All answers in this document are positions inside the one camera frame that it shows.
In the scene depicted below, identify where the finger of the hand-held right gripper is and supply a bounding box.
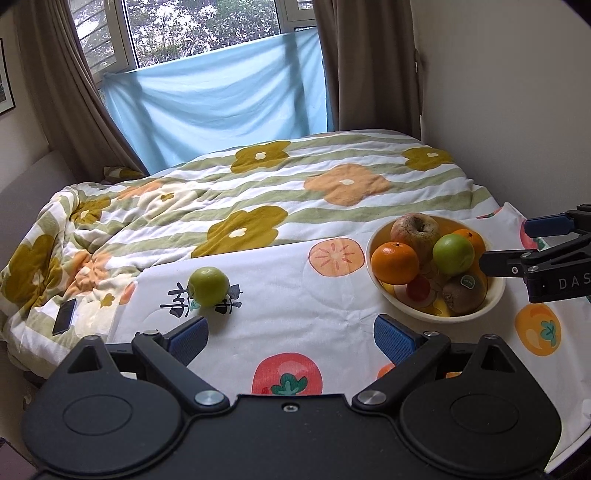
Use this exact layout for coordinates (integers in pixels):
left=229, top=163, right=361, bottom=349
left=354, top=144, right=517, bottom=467
left=479, top=231, right=591, bottom=278
left=523, top=210, right=591, bottom=237

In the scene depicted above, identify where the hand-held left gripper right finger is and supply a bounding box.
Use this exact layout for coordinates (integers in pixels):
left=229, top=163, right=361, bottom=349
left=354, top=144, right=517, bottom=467
left=352, top=314, right=520, bottom=412

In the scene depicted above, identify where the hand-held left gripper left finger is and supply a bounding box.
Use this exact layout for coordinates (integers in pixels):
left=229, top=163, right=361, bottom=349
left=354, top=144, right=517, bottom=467
left=60, top=316, right=230, bottom=414

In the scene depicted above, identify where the large orange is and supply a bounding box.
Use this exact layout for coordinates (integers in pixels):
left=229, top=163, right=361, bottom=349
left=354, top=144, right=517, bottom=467
left=370, top=241, right=420, bottom=285
left=452, top=228, right=486, bottom=261

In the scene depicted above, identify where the brown kiwi with green sticker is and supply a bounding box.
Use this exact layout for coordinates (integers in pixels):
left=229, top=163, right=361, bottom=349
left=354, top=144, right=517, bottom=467
left=442, top=273, right=488, bottom=316

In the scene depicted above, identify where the green apple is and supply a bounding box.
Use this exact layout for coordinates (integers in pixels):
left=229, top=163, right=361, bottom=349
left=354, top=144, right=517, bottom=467
left=187, top=266, right=230, bottom=308
left=432, top=233, right=475, bottom=276

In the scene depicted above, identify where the red cherry tomato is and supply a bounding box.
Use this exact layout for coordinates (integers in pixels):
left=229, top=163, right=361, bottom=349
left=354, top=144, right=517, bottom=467
left=406, top=274, right=431, bottom=305

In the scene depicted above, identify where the cream bowl with duck print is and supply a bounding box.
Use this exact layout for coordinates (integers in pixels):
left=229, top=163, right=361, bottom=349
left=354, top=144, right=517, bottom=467
left=366, top=215, right=507, bottom=322

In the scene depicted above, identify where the wrinkled yellow-red apple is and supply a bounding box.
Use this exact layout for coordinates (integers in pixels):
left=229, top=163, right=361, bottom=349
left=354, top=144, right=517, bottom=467
left=391, top=212, right=441, bottom=265

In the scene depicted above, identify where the white fruit-print tablecloth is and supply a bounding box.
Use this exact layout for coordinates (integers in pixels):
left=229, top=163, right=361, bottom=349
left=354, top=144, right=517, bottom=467
left=106, top=202, right=591, bottom=476

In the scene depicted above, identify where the black smartphone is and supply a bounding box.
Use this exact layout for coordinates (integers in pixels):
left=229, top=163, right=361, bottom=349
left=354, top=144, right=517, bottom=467
left=52, top=298, right=78, bottom=337

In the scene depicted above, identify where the floral striped blanket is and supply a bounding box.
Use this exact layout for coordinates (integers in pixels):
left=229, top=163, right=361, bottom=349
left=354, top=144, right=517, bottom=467
left=0, top=129, right=505, bottom=376

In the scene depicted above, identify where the floral pillow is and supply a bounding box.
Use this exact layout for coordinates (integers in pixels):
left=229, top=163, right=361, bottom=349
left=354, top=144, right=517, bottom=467
left=103, top=165, right=149, bottom=182

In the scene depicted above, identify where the grey padded headboard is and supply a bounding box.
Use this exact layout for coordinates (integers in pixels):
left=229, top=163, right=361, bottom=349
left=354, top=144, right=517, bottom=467
left=0, top=150, right=77, bottom=273

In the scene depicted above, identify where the brown curtain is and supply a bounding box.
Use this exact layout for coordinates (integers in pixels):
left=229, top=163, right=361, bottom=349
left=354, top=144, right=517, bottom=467
left=314, top=0, right=424, bottom=139
left=14, top=0, right=151, bottom=176

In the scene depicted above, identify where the light blue cloth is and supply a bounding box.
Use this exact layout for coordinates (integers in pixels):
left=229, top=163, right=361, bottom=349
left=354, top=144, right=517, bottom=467
left=102, top=28, right=336, bottom=169

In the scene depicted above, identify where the window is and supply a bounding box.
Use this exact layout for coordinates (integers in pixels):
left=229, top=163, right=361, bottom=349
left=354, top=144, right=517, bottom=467
left=76, top=0, right=320, bottom=86

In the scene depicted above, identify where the framed wall picture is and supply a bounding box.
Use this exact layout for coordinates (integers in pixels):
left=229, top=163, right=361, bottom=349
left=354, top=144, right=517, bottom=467
left=0, top=37, right=17, bottom=117

